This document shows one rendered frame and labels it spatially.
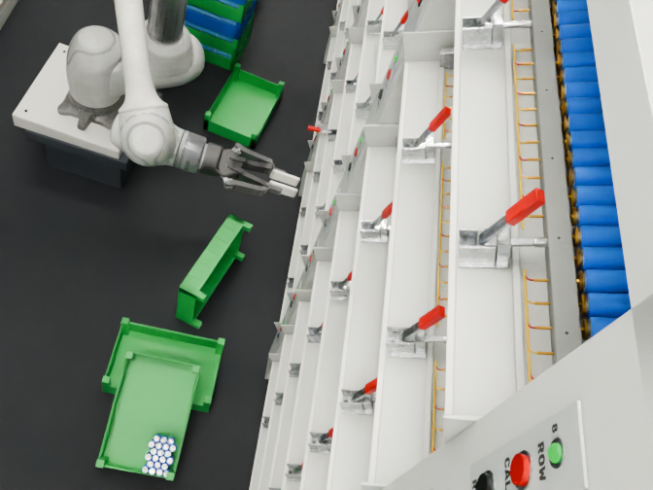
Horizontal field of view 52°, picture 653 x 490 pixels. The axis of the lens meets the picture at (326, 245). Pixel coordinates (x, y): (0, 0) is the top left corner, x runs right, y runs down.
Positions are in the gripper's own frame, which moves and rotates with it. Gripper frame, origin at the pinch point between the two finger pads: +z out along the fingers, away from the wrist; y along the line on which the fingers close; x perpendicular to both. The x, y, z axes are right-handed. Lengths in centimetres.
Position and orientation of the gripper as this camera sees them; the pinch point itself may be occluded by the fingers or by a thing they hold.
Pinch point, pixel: (284, 183)
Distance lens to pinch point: 164.7
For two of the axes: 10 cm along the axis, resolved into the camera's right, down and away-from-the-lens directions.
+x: 3.5, -4.8, -8.0
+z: 9.3, 2.9, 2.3
